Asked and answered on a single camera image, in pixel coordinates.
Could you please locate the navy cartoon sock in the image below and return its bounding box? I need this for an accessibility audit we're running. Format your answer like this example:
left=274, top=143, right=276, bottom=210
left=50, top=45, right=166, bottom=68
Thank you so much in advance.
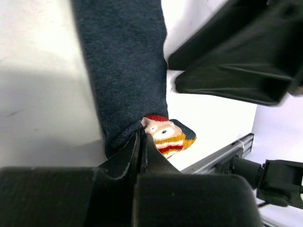
left=73, top=0, right=196, bottom=158

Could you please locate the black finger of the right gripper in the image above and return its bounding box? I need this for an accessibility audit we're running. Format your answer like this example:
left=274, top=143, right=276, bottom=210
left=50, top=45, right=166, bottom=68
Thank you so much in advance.
left=175, top=66, right=293, bottom=105

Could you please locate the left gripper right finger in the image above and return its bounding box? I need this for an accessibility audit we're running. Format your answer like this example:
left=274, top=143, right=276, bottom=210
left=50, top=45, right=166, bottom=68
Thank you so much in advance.
left=132, top=135, right=262, bottom=227

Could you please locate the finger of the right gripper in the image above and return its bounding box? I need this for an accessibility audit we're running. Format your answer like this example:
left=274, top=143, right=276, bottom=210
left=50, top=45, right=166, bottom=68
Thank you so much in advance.
left=169, top=0, right=303, bottom=78

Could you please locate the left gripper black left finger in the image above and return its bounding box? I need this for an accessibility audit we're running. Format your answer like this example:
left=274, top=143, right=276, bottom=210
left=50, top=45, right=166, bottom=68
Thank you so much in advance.
left=0, top=132, right=141, bottom=227

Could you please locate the aluminium front rail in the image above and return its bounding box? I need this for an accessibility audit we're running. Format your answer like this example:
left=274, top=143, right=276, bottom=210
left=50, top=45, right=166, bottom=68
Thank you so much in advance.
left=181, top=133, right=254, bottom=175

